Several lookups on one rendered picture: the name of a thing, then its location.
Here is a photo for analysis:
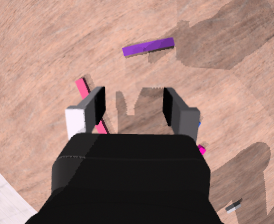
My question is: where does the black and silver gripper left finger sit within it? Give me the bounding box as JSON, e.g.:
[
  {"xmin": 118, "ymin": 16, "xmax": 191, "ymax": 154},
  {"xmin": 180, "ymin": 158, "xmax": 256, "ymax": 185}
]
[{"xmin": 65, "ymin": 86, "xmax": 106, "ymax": 140}]

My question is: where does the purple rod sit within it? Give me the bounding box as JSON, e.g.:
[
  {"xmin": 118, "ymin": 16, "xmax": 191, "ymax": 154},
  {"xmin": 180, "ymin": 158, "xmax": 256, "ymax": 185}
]
[{"xmin": 122, "ymin": 37, "xmax": 175, "ymax": 56}]

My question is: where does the pink rod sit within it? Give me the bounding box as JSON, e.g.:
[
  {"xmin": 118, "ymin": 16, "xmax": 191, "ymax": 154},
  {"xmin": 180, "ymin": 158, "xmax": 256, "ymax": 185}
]
[{"xmin": 75, "ymin": 77, "xmax": 109, "ymax": 134}]

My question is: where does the grey rod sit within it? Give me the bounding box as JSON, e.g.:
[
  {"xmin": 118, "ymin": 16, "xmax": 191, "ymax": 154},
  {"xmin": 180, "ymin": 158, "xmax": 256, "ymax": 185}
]
[{"xmin": 225, "ymin": 200, "xmax": 241, "ymax": 214}]

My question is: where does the small magenta block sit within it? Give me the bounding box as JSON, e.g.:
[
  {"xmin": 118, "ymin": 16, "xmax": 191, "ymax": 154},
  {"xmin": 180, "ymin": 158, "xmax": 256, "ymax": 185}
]
[{"xmin": 198, "ymin": 144, "xmax": 206, "ymax": 154}]

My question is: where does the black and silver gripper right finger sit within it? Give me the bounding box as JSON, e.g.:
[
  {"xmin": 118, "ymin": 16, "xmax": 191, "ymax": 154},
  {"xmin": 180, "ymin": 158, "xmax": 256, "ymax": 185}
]
[{"xmin": 162, "ymin": 87, "xmax": 201, "ymax": 143}]

